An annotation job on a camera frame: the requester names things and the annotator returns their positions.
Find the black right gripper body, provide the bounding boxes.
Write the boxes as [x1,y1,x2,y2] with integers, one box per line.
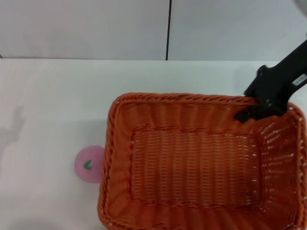
[243,37,307,116]

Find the orange woven plastic basket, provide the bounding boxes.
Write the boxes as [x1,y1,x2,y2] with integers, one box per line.
[97,92,307,230]

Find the pink peach toy ball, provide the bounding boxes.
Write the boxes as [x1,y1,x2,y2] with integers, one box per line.
[73,145,105,184]

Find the black vertical wall strip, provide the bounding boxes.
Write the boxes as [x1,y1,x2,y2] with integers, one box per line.
[165,0,173,61]

